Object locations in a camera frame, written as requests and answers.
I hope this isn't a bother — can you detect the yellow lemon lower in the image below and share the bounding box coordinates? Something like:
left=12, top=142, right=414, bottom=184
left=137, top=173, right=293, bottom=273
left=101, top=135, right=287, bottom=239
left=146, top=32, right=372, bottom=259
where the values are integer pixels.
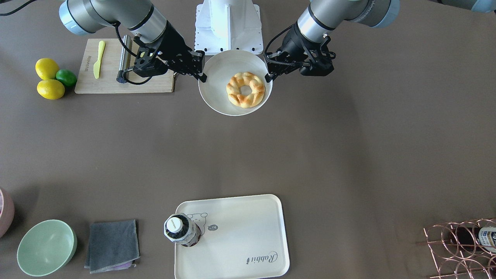
left=37, top=79, right=65, bottom=100

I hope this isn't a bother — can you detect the steel cylinder grinder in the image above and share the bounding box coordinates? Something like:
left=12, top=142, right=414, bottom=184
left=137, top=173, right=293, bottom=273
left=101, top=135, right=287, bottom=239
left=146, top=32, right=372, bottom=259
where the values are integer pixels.
left=116, top=35, right=132, bottom=84

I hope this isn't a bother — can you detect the braided glazed donut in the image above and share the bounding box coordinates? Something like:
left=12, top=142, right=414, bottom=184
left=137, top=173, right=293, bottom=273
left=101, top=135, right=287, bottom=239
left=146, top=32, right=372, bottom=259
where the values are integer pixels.
left=226, top=71, right=265, bottom=108

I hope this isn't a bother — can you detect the bottle in rack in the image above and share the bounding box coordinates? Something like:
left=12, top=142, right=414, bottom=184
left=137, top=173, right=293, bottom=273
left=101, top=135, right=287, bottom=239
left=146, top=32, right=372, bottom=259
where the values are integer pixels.
left=449, top=226, right=496, bottom=254

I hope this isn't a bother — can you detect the dark tea bottle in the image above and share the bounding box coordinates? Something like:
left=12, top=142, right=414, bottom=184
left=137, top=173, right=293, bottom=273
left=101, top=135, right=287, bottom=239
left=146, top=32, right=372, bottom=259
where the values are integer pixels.
left=164, top=213, right=201, bottom=247

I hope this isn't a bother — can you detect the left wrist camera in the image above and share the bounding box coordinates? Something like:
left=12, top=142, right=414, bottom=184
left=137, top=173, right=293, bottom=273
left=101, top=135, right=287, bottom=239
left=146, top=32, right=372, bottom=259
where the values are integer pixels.
left=300, top=33, right=336, bottom=76

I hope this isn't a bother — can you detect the cream serving tray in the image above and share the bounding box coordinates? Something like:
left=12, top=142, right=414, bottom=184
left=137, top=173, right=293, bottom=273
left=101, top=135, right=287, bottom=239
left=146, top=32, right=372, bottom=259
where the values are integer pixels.
left=175, top=194, right=290, bottom=279

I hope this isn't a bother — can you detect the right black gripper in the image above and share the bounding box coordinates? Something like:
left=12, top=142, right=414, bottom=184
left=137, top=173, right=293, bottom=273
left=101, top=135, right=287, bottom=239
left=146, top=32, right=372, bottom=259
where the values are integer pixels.
left=153, top=21, right=207, bottom=83

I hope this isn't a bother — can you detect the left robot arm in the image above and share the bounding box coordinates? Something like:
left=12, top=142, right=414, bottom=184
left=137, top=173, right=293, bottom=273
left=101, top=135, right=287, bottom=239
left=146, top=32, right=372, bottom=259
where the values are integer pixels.
left=264, top=0, right=400, bottom=82

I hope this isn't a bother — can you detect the yellow plastic knife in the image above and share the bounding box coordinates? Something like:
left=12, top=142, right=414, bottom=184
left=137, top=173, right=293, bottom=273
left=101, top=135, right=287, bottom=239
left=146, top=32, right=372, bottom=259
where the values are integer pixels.
left=93, top=40, right=106, bottom=79

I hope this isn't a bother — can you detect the green bowl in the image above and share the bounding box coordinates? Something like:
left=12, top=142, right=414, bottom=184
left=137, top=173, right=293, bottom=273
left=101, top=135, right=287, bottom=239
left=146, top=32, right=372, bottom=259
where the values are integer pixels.
left=17, top=219, right=78, bottom=277

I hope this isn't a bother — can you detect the grey folded cloth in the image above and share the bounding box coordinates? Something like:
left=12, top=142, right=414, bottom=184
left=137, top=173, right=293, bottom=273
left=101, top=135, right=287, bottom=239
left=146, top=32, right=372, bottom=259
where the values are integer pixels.
left=84, top=219, right=140, bottom=274

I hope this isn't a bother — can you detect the copper wire bottle rack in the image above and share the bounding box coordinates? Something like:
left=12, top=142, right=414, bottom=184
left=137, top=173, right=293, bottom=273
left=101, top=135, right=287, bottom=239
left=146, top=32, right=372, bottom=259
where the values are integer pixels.
left=423, top=218, right=495, bottom=279

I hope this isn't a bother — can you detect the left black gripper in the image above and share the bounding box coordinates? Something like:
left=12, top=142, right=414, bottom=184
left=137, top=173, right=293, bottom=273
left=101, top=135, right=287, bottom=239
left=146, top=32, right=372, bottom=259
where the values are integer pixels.
left=264, top=23, right=315, bottom=83

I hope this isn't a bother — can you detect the yellow lemon upper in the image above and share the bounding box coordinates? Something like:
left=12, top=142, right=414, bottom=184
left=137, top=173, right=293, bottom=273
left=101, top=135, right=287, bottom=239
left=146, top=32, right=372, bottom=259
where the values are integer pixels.
left=35, top=58, right=60, bottom=81

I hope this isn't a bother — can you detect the wooden cutting board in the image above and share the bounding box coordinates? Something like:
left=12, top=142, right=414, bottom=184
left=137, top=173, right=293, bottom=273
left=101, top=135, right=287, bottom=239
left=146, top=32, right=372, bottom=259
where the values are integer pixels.
left=74, top=38, right=175, bottom=94

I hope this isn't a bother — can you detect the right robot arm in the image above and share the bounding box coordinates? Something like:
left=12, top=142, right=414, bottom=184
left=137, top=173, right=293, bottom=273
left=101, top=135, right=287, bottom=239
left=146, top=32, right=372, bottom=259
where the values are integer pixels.
left=59, top=0, right=207, bottom=83

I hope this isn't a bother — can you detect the pink bowl with ice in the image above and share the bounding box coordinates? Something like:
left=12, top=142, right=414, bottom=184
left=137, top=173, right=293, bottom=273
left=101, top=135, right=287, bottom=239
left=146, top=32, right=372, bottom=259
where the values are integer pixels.
left=0, top=188, right=15, bottom=237

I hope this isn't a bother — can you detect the green lime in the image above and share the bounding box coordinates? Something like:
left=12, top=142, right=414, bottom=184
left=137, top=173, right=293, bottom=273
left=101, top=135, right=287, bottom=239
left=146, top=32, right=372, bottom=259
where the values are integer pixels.
left=55, top=69, right=78, bottom=87

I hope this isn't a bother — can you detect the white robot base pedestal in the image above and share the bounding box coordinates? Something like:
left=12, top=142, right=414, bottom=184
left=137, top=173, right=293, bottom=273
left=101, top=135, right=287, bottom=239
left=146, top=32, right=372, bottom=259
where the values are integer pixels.
left=194, top=0, right=264, bottom=55

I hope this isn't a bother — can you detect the yellow lemon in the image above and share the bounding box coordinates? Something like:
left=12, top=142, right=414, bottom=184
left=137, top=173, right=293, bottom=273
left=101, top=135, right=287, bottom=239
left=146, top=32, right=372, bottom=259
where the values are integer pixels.
left=37, top=79, right=65, bottom=100
left=35, top=58, right=60, bottom=81

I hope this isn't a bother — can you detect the white round plate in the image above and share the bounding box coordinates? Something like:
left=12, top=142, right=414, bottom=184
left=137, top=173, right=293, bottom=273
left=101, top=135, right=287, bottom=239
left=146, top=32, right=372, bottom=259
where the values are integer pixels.
left=198, top=50, right=273, bottom=116

